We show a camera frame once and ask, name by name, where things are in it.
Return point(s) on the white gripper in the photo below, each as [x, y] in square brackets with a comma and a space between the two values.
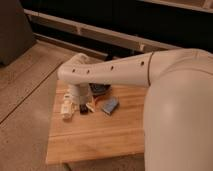
[80, 94]

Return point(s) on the dark ceramic bowl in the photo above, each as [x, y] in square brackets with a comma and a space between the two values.
[99, 89]

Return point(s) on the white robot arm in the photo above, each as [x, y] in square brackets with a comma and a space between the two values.
[178, 107]

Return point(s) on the black rectangular bar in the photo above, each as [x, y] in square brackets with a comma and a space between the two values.
[83, 109]

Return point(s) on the white plastic bottle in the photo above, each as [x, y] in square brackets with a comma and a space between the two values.
[67, 107]

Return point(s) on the blue sponge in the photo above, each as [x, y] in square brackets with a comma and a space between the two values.
[110, 105]

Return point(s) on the wooden table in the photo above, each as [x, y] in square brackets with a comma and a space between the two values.
[97, 135]

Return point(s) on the dark shelving unit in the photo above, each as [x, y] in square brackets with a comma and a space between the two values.
[120, 27]

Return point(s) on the grey cabinet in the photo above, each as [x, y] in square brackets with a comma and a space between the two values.
[16, 35]

